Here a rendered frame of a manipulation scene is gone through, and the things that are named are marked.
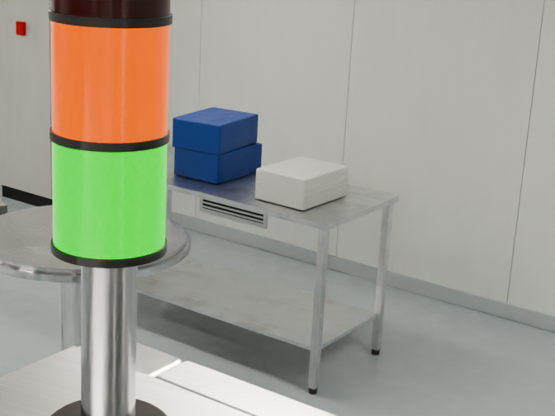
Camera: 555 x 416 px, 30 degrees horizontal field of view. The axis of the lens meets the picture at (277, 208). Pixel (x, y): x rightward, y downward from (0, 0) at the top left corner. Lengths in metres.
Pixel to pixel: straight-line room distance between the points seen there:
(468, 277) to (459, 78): 1.22
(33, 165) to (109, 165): 7.64
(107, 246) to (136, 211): 0.02
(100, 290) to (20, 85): 7.59
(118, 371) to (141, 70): 0.14
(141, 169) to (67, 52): 0.06
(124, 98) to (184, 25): 6.97
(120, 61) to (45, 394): 0.21
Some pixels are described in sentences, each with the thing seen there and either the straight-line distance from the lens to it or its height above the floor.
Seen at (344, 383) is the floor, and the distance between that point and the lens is 5.38.
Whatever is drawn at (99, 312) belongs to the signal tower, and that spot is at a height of 2.17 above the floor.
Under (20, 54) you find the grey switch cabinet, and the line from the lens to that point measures 7.99.
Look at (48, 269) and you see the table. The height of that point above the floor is 0.92.
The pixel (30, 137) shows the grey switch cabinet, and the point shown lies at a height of 0.54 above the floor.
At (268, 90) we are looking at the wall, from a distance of 6.99.
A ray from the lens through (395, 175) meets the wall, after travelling 6.56.
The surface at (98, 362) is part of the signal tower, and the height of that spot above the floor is 2.15.
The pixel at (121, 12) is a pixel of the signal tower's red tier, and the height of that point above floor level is 2.30.
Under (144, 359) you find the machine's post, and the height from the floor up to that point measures 2.10.
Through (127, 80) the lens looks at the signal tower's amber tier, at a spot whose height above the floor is 2.28.
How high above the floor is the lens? 2.35
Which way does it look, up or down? 17 degrees down
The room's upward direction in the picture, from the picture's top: 3 degrees clockwise
